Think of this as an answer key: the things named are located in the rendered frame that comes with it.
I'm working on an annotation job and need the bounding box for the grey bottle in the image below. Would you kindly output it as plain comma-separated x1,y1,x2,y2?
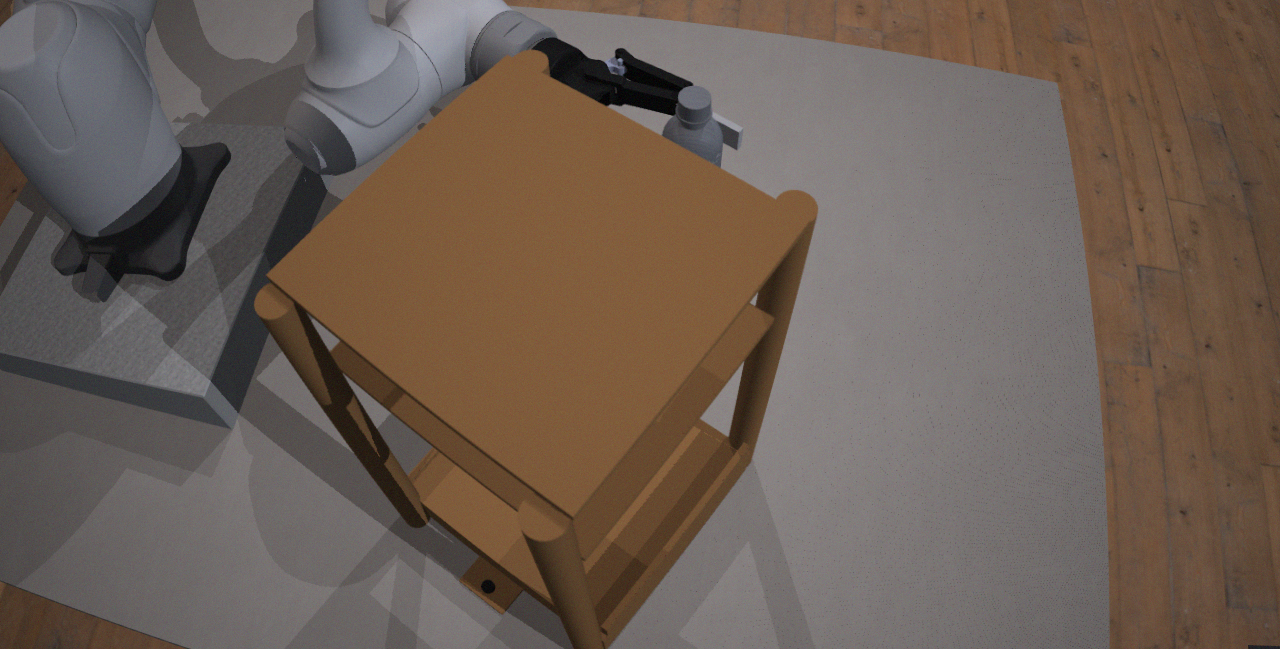
662,86,723,166

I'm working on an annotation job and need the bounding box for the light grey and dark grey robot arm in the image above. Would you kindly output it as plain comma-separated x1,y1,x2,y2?
0,0,558,302

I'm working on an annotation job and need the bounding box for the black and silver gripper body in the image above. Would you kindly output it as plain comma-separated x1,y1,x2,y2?
531,37,616,106

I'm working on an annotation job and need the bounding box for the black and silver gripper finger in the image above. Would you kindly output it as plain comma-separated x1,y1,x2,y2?
584,47,742,150
570,81,595,100

